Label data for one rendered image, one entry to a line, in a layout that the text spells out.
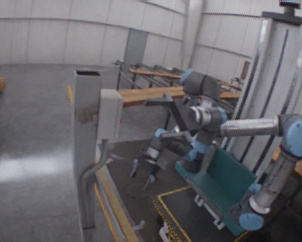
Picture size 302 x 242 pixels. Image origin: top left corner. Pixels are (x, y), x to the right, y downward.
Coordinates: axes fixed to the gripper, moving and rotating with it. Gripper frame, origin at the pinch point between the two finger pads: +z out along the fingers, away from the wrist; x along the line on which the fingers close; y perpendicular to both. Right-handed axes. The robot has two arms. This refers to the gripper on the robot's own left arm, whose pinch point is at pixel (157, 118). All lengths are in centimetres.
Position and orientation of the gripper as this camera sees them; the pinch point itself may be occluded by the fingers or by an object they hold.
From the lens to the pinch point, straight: 54.6
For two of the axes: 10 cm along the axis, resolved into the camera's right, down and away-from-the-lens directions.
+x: 3.2, 8.1, -5.0
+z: -8.6, 0.3, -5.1
